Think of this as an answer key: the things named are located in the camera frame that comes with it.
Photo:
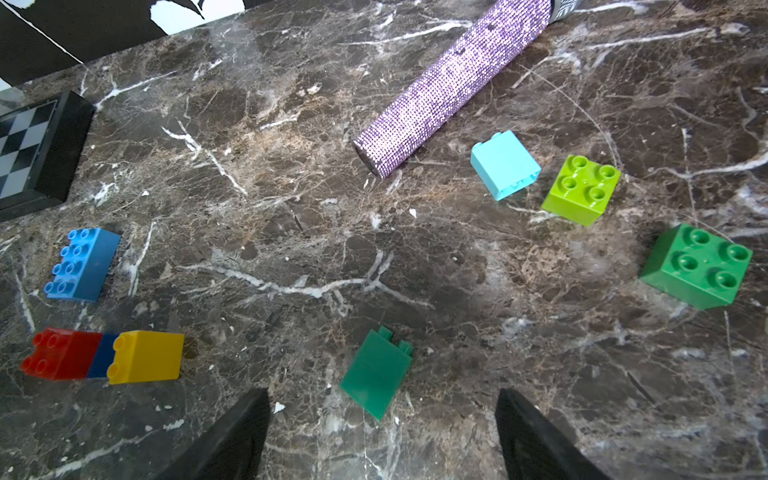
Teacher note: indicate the green square lego brick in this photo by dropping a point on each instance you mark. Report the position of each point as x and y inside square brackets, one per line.
[697, 267]

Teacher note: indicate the dark blue lego brick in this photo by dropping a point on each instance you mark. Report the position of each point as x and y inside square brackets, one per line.
[103, 358]

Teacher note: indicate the yellow lego brick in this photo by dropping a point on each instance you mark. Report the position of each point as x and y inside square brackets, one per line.
[146, 356]

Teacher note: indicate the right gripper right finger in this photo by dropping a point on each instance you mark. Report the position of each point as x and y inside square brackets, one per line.
[533, 448]

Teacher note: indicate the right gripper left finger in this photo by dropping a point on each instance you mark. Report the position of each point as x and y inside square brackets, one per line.
[232, 447]

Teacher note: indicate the dark green long lego brick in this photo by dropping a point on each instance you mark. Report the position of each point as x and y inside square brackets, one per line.
[377, 371]

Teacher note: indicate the lime green lego brick right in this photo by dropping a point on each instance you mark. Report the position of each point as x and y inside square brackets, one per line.
[582, 190]

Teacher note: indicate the red lego brick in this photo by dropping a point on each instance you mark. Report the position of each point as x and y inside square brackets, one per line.
[62, 354]

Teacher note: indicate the light blue long lego brick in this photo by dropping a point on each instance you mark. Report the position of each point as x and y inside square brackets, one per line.
[84, 265]

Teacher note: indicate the purple glitter microphone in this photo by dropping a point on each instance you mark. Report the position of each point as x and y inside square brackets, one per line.
[490, 44]

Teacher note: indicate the black white checkerboard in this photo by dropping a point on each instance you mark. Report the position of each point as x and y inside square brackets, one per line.
[41, 145]

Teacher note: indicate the cyan lego brick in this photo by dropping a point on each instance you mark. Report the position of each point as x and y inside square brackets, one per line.
[504, 165]

